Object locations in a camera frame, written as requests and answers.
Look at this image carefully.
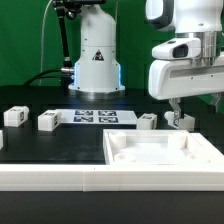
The black camera stand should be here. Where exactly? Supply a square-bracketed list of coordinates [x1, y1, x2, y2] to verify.
[51, 0, 108, 83]

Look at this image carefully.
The white U-shaped fence wall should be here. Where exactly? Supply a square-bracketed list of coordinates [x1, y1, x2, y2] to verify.
[0, 133, 224, 191]

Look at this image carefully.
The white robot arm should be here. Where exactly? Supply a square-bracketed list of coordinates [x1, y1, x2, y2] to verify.
[69, 0, 224, 130]

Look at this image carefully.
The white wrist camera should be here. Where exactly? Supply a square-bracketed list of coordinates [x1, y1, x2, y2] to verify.
[152, 38, 201, 60]

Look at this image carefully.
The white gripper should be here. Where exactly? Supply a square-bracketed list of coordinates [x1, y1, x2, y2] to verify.
[148, 53, 224, 128]

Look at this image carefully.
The white block at left edge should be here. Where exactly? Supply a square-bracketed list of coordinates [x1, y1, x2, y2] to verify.
[0, 130, 3, 150]

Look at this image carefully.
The black cable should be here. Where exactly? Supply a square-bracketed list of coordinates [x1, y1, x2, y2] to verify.
[22, 68, 64, 87]

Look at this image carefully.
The white square tabletop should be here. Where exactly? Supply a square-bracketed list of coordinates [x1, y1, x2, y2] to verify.
[103, 129, 211, 165]

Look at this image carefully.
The white cable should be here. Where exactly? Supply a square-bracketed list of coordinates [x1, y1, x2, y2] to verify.
[38, 0, 54, 87]

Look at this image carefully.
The white tag sheet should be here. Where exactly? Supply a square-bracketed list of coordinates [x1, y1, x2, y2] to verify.
[60, 109, 137, 125]

